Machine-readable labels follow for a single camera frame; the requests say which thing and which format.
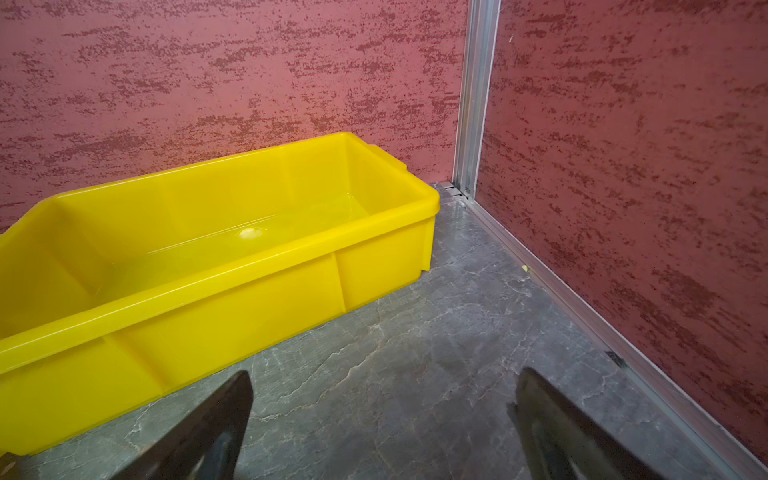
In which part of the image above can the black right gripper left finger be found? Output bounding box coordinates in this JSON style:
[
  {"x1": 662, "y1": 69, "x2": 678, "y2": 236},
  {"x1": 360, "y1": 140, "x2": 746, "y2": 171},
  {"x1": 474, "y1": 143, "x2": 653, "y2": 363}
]
[{"x1": 114, "y1": 370, "x2": 254, "y2": 479}]

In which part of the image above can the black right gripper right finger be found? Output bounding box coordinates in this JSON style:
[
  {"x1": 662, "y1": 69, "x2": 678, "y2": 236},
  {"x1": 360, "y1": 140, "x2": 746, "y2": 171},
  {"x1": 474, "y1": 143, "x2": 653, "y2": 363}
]
[{"x1": 507, "y1": 367, "x2": 662, "y2": 479}]

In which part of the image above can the yellow plastic bin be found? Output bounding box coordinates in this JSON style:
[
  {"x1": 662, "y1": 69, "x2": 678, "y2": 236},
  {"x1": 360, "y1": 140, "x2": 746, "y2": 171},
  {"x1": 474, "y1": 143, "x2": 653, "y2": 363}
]
[{"x1": 1, "y1": 132, "x2": 440, "y2": 456}]

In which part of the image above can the right aluminium corner post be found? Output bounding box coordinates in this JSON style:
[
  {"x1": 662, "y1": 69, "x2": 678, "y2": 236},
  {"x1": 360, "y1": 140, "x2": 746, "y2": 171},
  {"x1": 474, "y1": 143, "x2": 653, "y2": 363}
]
[{"x1": 452, "y1": 0, "x2": 502, "y2": 200}]

